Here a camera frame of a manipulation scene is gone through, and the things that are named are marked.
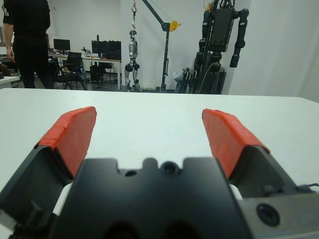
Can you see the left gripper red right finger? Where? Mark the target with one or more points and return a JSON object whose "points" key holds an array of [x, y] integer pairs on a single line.
{"points": [[224, 139]]}

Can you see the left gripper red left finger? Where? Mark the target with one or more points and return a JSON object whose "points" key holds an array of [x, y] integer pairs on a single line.
{"points": [[72, 134]]}

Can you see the black computer tower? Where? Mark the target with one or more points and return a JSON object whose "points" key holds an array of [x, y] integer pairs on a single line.
{"points": [[96, 72]]}

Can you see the grey folded trolley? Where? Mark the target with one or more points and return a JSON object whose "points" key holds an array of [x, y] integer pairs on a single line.
{"points": [[185, 79]]}

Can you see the black office chair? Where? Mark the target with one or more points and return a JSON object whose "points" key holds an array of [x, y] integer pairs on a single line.
{"points": [[74, 59]]}

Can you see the long white office desk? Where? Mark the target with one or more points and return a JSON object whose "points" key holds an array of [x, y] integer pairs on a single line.
{"points": [[99, 59]]}

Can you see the white side table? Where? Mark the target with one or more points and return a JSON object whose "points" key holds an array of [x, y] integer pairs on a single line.
{"points": [[10, 79]]}

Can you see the small black computer monitor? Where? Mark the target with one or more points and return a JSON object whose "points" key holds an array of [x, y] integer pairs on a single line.
{"points": [[61, 44]]}

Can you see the large black computer monitor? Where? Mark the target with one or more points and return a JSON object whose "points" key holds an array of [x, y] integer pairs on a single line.
{"points": [[115, 48], [99, 47]]}

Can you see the small silver humanoid robot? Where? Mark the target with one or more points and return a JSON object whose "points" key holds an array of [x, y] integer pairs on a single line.
{"points": [[133, 49]]}

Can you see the person in black clothes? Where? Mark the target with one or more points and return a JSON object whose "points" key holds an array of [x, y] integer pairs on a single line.
{"points": [[30, 37]]}

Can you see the large black humanoid robot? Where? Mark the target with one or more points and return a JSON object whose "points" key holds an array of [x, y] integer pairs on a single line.
{"points": [[220, 30]]}

